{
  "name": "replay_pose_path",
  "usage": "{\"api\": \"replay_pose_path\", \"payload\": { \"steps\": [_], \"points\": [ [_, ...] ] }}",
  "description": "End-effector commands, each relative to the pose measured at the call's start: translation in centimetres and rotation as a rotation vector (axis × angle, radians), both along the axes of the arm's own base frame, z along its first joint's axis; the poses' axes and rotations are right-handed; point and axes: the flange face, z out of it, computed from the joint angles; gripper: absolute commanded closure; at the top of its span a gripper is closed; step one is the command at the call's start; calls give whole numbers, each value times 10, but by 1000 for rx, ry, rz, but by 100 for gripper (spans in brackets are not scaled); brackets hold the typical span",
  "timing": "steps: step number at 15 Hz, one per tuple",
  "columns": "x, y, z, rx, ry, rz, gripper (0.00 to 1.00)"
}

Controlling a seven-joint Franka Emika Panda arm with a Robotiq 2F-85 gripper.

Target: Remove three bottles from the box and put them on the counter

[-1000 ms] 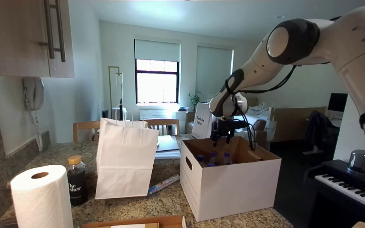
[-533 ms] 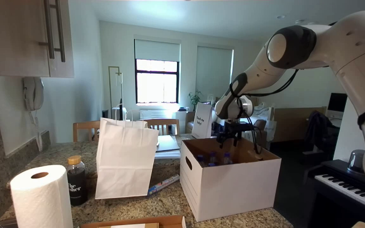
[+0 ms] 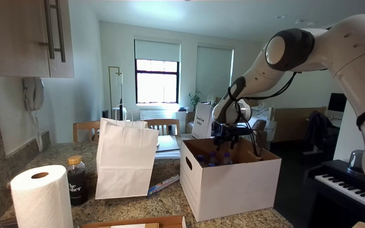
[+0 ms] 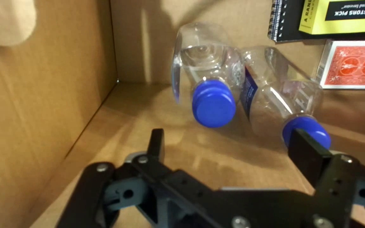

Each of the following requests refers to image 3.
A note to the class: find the green potted plant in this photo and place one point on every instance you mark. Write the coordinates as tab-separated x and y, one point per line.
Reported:
195	99

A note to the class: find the small labelled cardboard box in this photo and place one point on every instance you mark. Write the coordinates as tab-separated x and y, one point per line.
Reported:
164	222

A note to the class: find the white wall phone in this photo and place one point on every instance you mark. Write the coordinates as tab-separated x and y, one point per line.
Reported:
31	92

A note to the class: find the bed with white bedding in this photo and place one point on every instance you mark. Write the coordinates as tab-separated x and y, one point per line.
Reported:
262	114

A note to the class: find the white radiator cover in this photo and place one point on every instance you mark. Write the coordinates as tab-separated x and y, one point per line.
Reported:
157	114

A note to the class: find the wooden dining chair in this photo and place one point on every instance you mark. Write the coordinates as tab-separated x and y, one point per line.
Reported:
85	127
161	123

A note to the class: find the window with closed blind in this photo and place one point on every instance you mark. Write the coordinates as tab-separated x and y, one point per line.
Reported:
214	71

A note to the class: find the small printed white bag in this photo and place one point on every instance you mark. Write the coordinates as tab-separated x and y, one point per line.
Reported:
202	120

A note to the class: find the black framed window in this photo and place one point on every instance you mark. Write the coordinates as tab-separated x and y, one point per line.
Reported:
157	82

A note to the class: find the thin metal stand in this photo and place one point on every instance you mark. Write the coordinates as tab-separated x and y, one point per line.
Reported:
120	109

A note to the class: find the black piano keyboard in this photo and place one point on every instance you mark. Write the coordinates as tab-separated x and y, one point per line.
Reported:
338	187

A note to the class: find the dark jar gold lid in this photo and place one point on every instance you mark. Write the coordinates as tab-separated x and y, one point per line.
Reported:
77	185

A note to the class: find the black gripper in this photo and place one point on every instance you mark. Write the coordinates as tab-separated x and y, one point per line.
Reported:
228	129

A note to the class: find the white roller blind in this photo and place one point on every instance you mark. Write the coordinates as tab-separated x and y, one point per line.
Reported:
157	51

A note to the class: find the wooden headboard panel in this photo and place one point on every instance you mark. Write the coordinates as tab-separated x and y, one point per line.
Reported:
291	124

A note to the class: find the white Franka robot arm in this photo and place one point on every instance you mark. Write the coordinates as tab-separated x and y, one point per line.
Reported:
351	51

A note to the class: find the white cardboard box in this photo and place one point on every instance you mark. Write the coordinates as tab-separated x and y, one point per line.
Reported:
233	190

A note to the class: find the white paper towel roll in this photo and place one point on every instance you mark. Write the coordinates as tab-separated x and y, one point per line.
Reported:
43	197

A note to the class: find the wooden wall cabinet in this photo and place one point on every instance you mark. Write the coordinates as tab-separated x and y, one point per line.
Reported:
12	38

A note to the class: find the white paper bag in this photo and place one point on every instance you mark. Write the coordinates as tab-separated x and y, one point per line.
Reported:
125	165

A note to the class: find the dark chair with clothes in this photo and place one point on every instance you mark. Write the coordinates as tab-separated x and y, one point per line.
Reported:
316	130

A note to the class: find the shiny metal kettle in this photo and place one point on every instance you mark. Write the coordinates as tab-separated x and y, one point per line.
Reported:
354	159

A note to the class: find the dark computer monitor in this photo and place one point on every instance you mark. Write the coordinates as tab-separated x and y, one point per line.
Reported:
337	102

